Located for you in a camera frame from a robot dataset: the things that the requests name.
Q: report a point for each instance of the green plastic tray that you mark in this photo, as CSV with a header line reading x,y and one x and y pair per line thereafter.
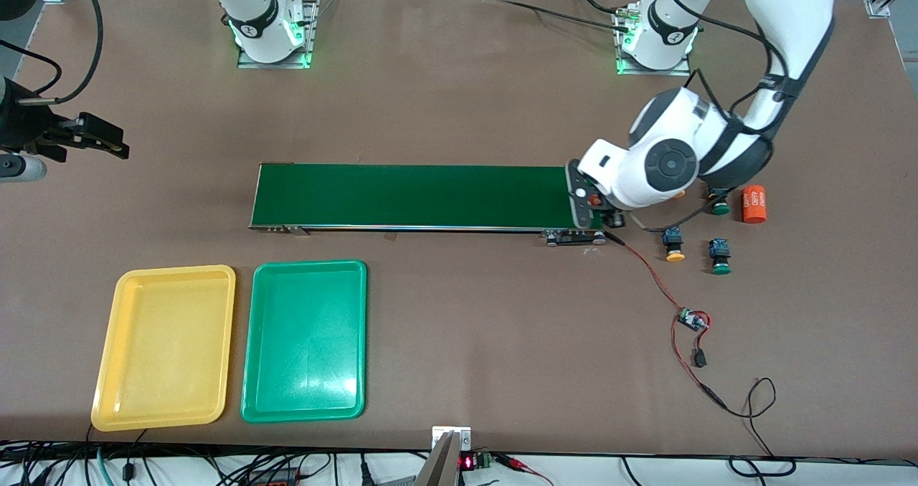
x,y
305,342

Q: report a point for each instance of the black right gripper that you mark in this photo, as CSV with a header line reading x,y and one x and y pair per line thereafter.
x,y
19,123

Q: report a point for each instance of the yellow plastic tray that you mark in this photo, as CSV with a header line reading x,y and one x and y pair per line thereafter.
x,y
165,350

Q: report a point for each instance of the aluminium arm base plate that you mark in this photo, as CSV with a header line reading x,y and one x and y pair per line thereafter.
x,y
272,64
652,72

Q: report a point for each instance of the green push button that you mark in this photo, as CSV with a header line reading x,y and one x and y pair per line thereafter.
x,y
720,256
721,209

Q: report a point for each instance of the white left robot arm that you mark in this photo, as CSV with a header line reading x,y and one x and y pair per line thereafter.
x,y
789,13

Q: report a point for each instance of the green conveyor belt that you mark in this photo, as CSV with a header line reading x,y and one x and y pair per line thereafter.
x,y
430,196

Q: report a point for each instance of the small circuit board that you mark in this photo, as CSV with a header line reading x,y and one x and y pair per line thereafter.
x,y
692,320

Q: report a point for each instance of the red digit display module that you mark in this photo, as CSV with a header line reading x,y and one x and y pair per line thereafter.
x,y
467,462

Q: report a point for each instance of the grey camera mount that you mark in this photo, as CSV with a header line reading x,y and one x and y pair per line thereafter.
x,y
448,457

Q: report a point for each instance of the red clip lead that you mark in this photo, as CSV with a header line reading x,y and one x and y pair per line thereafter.
x,y
516,463

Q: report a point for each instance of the small black plug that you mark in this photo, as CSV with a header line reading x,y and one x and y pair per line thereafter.
x,y
699,359

